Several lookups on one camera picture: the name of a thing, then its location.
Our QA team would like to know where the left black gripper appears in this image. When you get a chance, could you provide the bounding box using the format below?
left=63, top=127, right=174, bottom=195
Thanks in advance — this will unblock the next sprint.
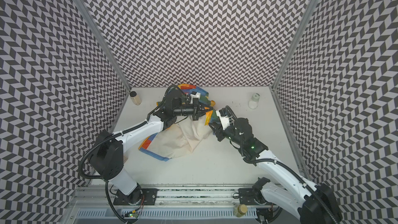
left=171, top=96, right=212, bottom=119

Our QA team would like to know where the rainbow coloured jacket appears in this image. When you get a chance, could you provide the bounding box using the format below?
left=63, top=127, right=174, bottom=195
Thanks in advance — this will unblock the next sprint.
left=138, top=83, right=223, bottom=162

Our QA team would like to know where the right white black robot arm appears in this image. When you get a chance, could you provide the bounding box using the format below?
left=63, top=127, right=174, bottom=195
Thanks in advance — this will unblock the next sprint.
left=209, top=106, right=343, bottom=224

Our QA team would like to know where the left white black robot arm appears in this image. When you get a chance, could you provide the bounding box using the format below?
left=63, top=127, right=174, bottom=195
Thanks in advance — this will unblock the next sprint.
left=78, top=85, right=213, bottom=204

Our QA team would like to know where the white bottle back right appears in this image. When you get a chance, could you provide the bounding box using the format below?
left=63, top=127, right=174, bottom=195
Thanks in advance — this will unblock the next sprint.
left=248, top=93, right=260, bottom=110

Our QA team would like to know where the black-lid jar back left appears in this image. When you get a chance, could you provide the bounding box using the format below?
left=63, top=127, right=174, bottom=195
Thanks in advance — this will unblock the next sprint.
left=129, top=91, right=142, bottom=105

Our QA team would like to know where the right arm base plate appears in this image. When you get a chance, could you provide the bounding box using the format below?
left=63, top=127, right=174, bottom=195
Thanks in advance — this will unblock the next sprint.
left=237, top=188, right=273, bottom=207

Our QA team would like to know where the tan-lid jar on rail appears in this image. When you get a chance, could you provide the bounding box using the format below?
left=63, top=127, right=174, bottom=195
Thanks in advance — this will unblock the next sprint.
left=233, top=204, right=248, bottom=218

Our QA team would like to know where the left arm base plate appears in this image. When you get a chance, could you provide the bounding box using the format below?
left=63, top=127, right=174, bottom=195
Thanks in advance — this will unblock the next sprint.
left=113, top=187, right=158, bottom=206

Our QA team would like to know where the aluminium front rail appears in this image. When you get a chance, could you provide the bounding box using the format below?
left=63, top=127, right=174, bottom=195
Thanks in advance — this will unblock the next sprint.
left=71, top=185, right=301, bottom=209

